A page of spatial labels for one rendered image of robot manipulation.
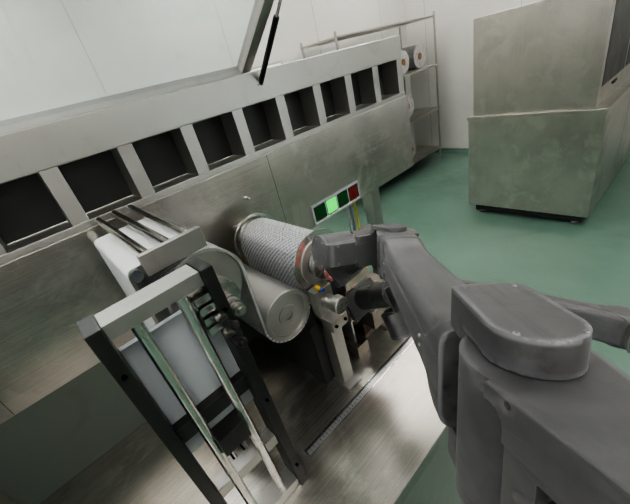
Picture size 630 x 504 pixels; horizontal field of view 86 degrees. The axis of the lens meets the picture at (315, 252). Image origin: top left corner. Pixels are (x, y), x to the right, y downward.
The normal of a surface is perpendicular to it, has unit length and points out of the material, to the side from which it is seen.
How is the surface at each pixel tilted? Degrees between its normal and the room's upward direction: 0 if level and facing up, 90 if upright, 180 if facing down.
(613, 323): 66
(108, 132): 90
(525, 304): 19
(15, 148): 90
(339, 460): 0
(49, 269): 90
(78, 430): 90
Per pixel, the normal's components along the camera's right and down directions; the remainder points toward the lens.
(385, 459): -0.22, -0.85
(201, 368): 0.67, 0.22
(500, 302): -0.07, -0.97
